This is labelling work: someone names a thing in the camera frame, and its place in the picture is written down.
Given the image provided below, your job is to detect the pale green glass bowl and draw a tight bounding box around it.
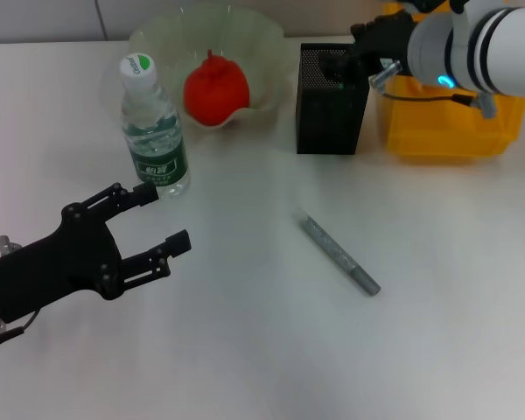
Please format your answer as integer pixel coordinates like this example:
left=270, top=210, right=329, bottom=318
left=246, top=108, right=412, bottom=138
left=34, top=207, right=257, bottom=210
left=127, top=3, right=297, bottom=132

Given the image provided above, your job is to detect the grey pen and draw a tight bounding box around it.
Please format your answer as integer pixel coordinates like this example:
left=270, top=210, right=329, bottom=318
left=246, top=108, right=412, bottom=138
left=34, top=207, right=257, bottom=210
left=296, top=212, right=382, bottom=298

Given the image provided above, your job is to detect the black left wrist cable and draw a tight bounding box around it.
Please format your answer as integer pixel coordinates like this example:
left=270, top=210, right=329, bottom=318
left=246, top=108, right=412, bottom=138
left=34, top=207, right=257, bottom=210
left=0, top=308, right=43, bottom=351

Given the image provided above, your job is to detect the yellow plastic bin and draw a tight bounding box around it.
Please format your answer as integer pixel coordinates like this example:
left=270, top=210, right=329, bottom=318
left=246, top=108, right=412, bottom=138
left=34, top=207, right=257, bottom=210
left=375, top=2, right=525, bottom=158

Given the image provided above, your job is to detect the clear water bottle green label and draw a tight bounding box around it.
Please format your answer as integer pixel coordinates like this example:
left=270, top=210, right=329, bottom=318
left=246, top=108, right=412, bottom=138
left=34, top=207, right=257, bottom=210
left=118, top=52, right=192, bottom=198

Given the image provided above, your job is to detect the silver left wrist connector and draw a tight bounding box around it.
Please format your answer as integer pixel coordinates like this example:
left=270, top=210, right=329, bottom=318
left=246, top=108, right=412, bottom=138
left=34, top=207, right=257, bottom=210
left=0, top=235, right=23, bottom=256

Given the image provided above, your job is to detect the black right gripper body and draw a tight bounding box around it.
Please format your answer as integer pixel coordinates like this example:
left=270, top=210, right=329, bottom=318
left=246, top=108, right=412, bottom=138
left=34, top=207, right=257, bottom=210
left=349, top=10, right=417, bottom=69

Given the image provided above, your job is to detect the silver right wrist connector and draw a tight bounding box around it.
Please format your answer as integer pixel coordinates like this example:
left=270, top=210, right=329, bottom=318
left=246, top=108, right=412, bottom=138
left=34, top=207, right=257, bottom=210
left=367, top=59, right=403, bottom=91

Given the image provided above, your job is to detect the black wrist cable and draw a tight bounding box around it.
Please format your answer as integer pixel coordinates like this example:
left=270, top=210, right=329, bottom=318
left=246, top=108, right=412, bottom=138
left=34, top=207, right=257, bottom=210
left=0, top=308, right=43, bottom=351
left=378, top=85, right=498, bottom=119

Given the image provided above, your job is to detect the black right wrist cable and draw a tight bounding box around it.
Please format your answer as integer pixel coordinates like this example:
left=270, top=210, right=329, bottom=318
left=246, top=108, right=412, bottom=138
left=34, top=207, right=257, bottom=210
left=378, top=85, right=498, bottom=119

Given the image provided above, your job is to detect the red-orange fruit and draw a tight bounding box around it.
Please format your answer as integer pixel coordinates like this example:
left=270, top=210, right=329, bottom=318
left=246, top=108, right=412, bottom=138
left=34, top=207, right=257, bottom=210
left=182, top=48, right=251, bottom=128

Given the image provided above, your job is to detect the black mesh pen holder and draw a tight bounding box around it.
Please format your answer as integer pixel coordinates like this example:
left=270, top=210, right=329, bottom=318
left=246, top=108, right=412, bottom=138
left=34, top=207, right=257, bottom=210
left=295, top=42, right=371, bottom=156

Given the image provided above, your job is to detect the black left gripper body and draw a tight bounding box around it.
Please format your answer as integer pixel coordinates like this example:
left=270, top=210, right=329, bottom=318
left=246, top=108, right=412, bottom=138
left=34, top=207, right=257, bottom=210
left=0, top=202, right=123, bottom=326

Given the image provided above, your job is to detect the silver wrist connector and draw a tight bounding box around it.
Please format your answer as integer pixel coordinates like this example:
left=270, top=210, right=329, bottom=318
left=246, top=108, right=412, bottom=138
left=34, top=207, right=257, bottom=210
left=0, top=235, right=23, bottom=256
left=367, top=59, right=403, bottom=91

